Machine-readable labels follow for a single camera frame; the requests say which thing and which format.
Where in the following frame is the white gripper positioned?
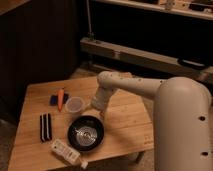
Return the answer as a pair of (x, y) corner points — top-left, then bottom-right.
(91, 87), (116, 117)

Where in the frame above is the clear plastic cup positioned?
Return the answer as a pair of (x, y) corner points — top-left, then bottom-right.
(65, 97), (85, 114)

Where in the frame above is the dark ceramic bowl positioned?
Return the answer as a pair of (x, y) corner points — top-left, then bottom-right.
(67, 115), (105, 152)

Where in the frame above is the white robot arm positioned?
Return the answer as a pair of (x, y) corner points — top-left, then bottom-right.
(91, 71), (213, 171)

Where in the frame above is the orange carrot toy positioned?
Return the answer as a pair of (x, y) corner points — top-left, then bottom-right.
(58, 88), (64, 112)

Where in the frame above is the wooden table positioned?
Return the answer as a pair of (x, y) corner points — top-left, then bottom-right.
(8, 77), (153, 171)

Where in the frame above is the blue rectangular block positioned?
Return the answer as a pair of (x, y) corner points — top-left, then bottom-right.
(49, 93), (69, 106)

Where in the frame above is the long grey metal case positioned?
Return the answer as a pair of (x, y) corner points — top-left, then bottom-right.
(80, 37), (213, 84)

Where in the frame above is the vertical metal pole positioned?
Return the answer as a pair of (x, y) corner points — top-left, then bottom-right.
(86, 0), (94, 41)

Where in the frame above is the black striped eraser block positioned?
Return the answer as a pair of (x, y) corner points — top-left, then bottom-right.
(40, 113), (52, 142)

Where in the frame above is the wooden shelf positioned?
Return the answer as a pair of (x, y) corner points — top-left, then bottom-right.
(94, 0), (213, 21)

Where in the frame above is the black case handle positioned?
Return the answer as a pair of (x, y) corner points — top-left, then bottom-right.
(177, 59), (209, 70)

